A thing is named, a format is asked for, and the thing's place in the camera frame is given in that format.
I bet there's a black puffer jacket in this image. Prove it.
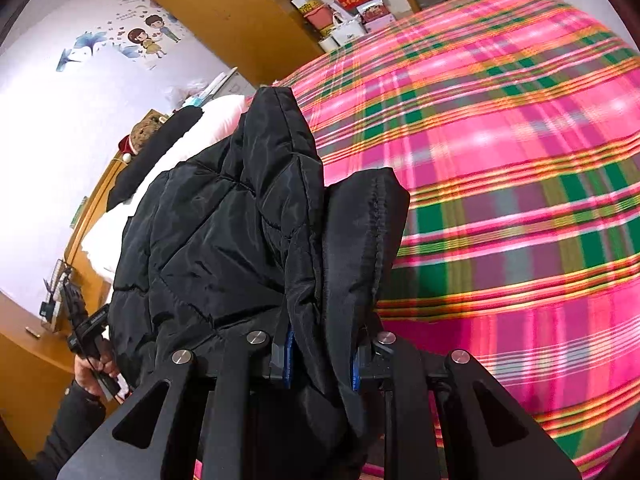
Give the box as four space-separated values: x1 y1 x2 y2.
108 87 409 455

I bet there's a black left sleeve forearm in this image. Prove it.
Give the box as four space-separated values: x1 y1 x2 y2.
32 380 106 479

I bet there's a person's left hand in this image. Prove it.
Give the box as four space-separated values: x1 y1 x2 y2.
74 339 119 398

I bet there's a wooden headboard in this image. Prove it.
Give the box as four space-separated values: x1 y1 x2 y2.
63 152 127 314

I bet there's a brown teddy bear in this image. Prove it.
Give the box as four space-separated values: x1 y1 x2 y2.
118 114 166 162

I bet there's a black folded garment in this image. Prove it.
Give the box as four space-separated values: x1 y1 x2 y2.
106 105 203 211

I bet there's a white folded quilt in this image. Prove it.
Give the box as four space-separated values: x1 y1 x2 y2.
98 94 250 283

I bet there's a pink plaid bed sheet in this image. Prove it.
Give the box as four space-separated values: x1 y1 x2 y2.
282 0 639 479

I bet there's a white tote bag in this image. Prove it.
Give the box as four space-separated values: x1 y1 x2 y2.
331 14 367 46

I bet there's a pink plastic bucket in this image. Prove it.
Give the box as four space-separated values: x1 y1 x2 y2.
304 4 333 32

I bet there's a wooden wardrobe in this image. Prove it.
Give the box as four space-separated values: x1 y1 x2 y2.
154 0 323 87

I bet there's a cartoon couple wall sticker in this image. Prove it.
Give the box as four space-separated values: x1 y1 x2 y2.
127 14 182 58

